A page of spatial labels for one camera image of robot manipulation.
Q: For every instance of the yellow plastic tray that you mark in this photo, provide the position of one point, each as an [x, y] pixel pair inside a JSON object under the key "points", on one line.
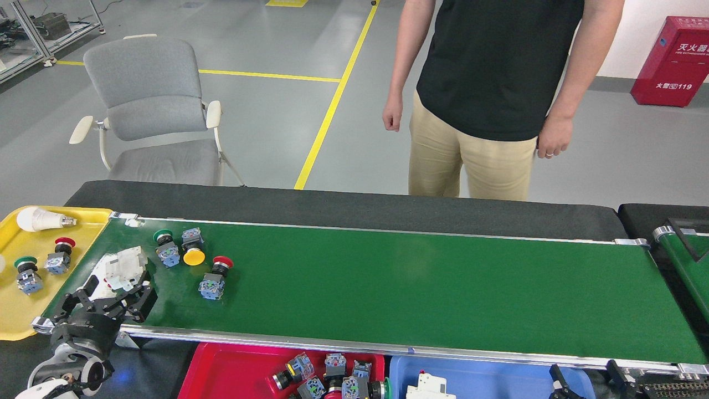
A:
{"points": [[16, 316]]}

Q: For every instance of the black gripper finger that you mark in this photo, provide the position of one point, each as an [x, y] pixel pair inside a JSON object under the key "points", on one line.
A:
{"points": [[565, 390], [625, 388]]}

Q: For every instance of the person's left hand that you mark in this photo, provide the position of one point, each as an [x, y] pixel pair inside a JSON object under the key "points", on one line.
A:
{"points": [[555, 138]]}

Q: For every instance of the black equipment case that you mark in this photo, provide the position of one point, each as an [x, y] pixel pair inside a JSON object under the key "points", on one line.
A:
{"points": [[52, 25]]}

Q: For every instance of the person's right hand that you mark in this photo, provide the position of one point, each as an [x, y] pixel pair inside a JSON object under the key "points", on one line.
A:
{"points": [[392, 113]]}

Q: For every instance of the grey office chair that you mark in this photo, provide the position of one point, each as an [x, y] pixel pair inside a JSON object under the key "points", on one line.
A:
{"points": [[149, 88]]}

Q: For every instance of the red fire extinguisher cabinet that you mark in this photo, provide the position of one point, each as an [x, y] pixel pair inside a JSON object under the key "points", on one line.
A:
{"points": [[673, 61]]}

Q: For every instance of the red plastic bin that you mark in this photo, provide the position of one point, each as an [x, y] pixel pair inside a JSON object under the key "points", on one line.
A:
{"points": [[232, 374]]}

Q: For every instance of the white circuit breaker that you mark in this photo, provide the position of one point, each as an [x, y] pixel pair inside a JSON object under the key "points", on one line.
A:
{"points": [[429, 387], [124, 263]]}

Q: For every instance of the black metal guide bracket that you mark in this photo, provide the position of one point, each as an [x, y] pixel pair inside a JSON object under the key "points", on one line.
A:
{"points": [[684, 235]]}

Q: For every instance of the silver metal rack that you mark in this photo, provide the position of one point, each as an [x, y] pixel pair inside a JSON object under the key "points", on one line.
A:
{"points": [[44, 47]]}

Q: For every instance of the person's right forearm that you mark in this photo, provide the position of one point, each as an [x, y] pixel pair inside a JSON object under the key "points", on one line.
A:
{"points": [[403, 66]]}

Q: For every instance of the person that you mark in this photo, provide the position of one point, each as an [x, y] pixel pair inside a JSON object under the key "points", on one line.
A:
{"points": [[487, 66]]}

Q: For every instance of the person's left forearm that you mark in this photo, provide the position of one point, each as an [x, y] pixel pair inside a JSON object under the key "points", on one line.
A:
{"points": [[576, 83]]}

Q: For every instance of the blue plastic bin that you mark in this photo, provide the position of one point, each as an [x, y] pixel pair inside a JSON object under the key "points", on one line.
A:
{"points": [[498, 385]]}

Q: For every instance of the yellow push button switch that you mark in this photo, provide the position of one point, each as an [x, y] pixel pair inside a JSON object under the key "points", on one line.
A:
{"points": [[194, 256]]}

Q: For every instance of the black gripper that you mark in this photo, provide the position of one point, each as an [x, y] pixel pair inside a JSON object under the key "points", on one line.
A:
{"points": [[88, 330]]}

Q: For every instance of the green conveyor belt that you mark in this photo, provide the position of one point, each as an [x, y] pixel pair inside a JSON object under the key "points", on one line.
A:
{"points": [[415, 293], [687, 271]]}

